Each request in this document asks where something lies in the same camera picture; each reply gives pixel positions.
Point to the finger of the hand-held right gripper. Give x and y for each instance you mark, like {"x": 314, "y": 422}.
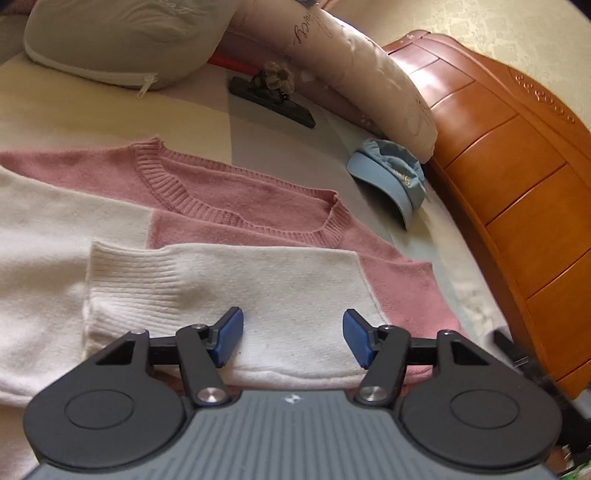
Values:
{"x": 510, "y": 348}

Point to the blue baseball cap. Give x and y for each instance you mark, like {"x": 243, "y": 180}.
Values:
{"x": 397, "y": 194}

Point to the folded floral quilt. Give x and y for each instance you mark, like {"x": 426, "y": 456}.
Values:
{"x": 369, "y": 78}

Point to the black phone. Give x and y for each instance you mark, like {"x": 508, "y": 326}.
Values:
{"x": 295, "y": 117}

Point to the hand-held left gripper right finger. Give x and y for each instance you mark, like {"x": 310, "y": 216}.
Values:
{"x": 358, "y": 339}

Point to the pink and white sweater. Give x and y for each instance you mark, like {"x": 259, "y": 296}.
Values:
{"x": 277, "y": 217}

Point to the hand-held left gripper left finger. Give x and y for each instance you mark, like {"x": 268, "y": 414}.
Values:
{"x": 228, "y": 337}

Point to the grey fabric flower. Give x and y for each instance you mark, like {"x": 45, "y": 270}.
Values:
{"x": 274, "y": 76}

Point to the grey cat-face cushion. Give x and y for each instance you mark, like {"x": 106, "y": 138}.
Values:
{"x": 129, "y": 41}

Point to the wooden bed headboard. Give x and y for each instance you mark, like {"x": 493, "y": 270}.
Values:
{"x": 508, "y": 161}

